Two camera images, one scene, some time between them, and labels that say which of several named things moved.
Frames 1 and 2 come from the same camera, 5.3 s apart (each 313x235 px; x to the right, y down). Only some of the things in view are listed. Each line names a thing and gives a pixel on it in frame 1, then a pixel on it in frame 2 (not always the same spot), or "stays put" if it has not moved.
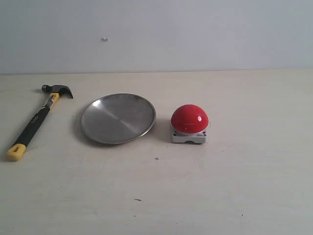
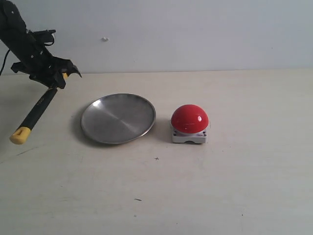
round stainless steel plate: (118, 118) stays put
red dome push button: (190, 123) stays put
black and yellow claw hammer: (54, 91) to (22, 135)
